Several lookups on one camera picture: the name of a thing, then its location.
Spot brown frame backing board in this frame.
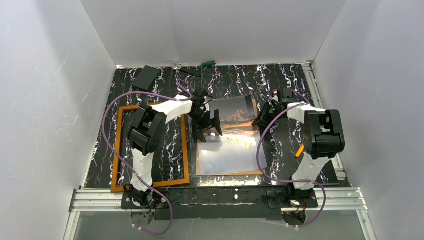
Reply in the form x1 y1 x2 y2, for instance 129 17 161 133
196 98 266 177

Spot orange screwdriver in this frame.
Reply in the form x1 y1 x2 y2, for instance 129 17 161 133
294 144 305 159

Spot orange wooden picture frame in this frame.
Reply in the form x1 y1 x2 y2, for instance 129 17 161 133
110 101 192 193

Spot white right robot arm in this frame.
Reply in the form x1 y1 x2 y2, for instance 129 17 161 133
252 88 346 192

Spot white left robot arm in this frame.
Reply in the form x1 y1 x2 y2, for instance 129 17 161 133
124 90 223 208

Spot black flat tool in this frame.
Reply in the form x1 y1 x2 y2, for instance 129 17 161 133
179 68 202 78

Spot silver metal clip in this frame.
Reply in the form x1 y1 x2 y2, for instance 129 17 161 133
171 59 182 71

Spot black rectangular box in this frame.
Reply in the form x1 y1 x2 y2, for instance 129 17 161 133
132 65 161 92

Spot aluminium rail right side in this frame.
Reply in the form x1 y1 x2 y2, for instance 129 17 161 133
300 62 347 187

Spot aluminium rail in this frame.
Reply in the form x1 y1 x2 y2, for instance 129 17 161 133
300 62 347 187
69 187 368 212

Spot green handled screwdriver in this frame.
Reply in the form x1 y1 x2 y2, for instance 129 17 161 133
201 60 217 67

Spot aluminium rail front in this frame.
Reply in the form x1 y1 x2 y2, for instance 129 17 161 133
69 187 368 212

